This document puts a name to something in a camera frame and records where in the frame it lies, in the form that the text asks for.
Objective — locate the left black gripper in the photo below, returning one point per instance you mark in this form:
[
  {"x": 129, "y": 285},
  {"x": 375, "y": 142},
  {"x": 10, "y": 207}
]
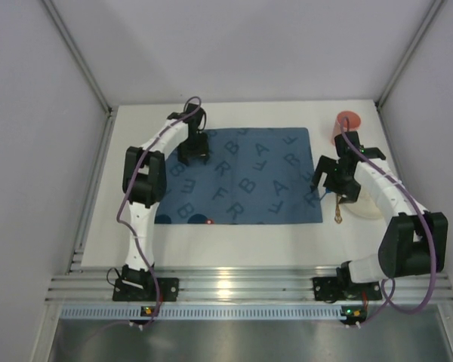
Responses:
[{"x": 192, "y": 149}]

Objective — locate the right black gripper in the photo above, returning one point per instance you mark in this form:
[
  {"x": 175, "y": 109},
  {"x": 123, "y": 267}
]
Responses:
[{"x": 328, "y": 173}]

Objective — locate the blue letter placemat cloth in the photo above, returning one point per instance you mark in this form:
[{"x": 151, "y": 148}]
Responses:
[{"x": 254, "y": 176}]

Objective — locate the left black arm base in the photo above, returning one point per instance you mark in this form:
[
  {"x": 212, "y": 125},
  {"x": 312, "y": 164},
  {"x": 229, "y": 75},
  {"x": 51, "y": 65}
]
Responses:
[{"x": 126, "y": 291}]

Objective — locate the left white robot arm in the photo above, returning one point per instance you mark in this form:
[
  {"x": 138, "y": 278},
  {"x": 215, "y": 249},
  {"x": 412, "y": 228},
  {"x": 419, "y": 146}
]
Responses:
[{"x": 144, "y": 180}]

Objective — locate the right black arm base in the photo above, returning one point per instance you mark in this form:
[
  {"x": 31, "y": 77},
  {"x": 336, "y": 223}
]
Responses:
[{"x": 331, "y": 290}]

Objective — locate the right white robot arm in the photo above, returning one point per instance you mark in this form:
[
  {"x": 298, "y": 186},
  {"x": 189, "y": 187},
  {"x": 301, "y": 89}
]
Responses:
[{"x": 415, "y": 240}]

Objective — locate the pink plastic cup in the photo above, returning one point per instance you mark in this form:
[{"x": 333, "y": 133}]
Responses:
[{"x": 346, "y": 121}]

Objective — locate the gold metal fork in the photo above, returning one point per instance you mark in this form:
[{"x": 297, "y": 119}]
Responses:
[{"x": 337, "y": 211}]

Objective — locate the cream round plate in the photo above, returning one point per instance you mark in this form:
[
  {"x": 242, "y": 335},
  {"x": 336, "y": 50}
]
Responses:
[{"x": 364, "y": 207}]

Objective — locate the left aluminium frame post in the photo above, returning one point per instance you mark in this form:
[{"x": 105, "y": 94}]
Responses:
[{"x": 75, "y": 52}]

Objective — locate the aluminium frame post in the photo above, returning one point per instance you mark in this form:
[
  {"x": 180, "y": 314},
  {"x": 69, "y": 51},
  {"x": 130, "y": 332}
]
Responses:
[
  {"x": 75, "y": 52},
  {"x": 422, "y": 29}
]

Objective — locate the aluminium mounting rail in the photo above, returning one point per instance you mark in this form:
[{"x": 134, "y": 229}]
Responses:
[{"x": 230, "y": 285}]

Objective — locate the right aluminium frame post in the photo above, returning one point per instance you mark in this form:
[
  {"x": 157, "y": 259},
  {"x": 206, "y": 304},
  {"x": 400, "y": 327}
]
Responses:
[{"x": 422, "y": 29}]

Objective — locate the perforated grey cable duct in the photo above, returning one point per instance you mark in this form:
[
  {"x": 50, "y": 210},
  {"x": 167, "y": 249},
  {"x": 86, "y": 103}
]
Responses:
[{"x": 212, "y": 312}]

